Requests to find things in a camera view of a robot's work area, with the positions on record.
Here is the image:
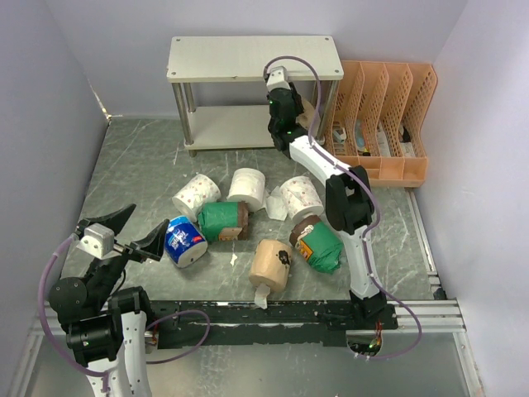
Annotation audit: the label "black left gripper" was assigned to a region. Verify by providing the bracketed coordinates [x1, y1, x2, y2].
[75, 203, 167, 309]

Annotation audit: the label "tan paper roll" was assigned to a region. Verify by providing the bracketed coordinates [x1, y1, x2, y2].
[297, 97, 320, 131]

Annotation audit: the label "green roll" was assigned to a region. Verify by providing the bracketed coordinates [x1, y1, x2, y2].
[289, 215, 343, 275]
[198, 202, 249, 242]

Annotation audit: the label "plain white paper roll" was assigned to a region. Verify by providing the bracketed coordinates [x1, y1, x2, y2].
[226, 168, 288, 221]

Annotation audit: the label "tan roll with tail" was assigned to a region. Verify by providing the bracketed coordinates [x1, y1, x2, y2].
[248, 239, 292, 309]

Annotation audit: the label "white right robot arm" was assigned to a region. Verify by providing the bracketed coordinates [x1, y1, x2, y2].
[266, 82, 389, 329]

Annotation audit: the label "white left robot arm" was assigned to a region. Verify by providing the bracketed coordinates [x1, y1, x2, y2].
[41, 203, 169, 396]

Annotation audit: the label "white two-tier shelf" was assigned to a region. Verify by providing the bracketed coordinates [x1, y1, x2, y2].
[166, 36, 344, 155]

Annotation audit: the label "items in file organizer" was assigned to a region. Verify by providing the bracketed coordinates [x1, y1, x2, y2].
[331, 119, 417, 158]

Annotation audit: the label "blue wrapped tissue roll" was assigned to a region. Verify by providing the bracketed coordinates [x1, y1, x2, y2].
[164, 216, 208, 268]

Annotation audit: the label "red-dotted paper roll left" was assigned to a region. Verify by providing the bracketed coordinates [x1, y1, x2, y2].
[172, 174, 221, 222]

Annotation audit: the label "red-dotted paper roll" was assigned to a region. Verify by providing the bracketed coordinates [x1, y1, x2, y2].
[172, 174, 221, 222]
[279, 176, 324, 223]

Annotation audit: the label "orange plastic file organizer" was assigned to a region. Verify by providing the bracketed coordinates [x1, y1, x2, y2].
[324, 60, 437, 188]

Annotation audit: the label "red-dotted paper roll right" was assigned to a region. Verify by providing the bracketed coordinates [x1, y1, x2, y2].
[279, 176, 324, 223]

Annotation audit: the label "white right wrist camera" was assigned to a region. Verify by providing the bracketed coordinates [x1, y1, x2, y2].
[264, 66, 290, 93]

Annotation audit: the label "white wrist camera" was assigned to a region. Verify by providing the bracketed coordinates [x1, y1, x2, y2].
[77, 223, 115, 260]
[264, 66, 290, 93]

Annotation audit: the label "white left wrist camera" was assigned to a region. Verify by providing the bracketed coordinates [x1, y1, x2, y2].
[77, 223, 115, 260]

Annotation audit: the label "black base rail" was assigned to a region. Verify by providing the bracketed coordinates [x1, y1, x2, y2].
[148, 299, 398, 349]

